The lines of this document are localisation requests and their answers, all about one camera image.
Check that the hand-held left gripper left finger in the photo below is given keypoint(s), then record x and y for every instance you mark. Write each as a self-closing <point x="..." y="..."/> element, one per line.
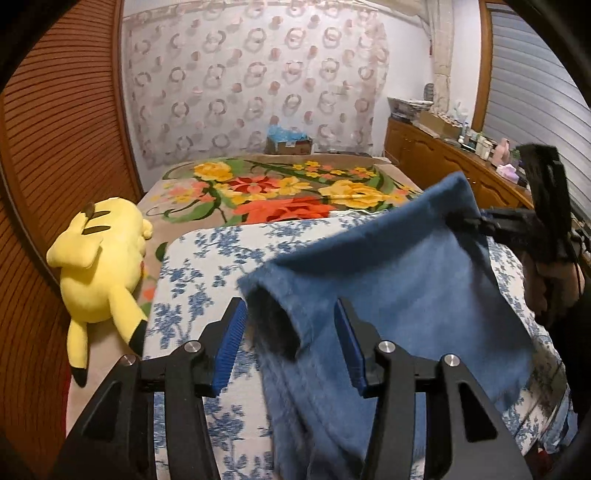
<point x="228" y="346"/>

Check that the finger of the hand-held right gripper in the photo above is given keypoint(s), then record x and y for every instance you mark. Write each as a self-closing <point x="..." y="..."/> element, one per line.
<point x="494" y="224"/>

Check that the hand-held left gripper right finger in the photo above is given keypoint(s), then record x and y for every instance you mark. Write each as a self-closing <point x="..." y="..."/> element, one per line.
<point x="353" y="346"/>

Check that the blue denim pants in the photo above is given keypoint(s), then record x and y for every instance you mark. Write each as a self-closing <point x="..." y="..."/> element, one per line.
<point x="392" y="286"/>

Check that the person's right forearm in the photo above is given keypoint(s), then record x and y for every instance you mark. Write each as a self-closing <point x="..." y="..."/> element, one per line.
<point x="575" y="360"/>

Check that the person's right hand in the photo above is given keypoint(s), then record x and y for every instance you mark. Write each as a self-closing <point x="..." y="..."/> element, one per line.
<point x="538" y="286"/>

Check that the pink tissue pack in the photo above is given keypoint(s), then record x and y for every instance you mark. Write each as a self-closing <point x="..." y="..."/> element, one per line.
<point x="508" y="171"/>

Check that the pink figurine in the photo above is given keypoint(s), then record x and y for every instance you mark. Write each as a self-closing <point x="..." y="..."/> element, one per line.
<point x="501" y="152"/>

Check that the white cloth with blue flowers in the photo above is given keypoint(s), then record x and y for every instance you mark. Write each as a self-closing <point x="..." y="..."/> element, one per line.
<point x="198" y="258"/>

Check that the wooden sideboard cabinet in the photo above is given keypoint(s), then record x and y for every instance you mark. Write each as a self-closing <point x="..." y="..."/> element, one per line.
<point x="429" y="157"/>

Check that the open cardboard box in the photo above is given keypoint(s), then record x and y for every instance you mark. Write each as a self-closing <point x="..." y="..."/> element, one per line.
<point x="436" y="124"/>

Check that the grey roller shutter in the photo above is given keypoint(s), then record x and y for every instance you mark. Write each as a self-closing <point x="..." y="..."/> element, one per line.
<point x="521" y="69"/>

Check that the stack of papers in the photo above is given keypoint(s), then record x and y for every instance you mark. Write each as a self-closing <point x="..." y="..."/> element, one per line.
<point x="406" y="107"/>

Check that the yellow plush toy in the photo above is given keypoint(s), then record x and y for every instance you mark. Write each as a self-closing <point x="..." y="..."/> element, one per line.
<point x="101" y="258"/>

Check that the floral bed blanket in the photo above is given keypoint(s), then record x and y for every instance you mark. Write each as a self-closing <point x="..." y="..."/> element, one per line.
<point x="277" y="189"/>

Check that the cardboard box with blue contents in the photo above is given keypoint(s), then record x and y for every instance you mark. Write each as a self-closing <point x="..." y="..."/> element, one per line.
<point x="291" y="146"/>

